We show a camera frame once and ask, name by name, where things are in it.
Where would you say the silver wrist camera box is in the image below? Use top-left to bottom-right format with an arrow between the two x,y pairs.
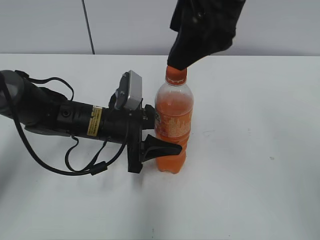
114,70 -> 143,111

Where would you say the orange soda plastic bottle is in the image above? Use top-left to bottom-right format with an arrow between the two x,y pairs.
154,82 -> 194,174

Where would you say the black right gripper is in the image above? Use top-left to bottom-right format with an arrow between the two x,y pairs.
167,0 -> 246,70

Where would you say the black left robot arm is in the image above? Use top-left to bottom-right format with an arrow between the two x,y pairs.
0,70 -> 182,176

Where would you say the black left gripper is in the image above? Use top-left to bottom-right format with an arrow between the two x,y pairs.
127,101 -> 182,173

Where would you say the black cable with ferrite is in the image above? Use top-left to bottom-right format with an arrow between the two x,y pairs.
0,74 -> 131,176

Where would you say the orange bottle cap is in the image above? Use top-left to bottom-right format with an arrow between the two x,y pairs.
165,65 -> 188,86

